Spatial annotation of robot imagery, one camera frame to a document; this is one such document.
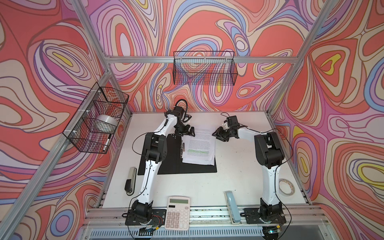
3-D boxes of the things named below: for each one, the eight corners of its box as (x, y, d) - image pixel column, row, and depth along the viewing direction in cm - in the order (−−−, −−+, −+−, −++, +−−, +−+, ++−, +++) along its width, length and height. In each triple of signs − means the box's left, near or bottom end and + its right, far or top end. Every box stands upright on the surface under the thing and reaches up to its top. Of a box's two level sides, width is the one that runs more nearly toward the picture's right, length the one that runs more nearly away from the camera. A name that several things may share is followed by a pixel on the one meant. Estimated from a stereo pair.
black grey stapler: (126, 196, 82) (123, 193, 78) (130, 169, 91) (127, 166, 88) (133, 195, 82) (131, 192, 78) (137, 168, 92) (134, 165, 88)
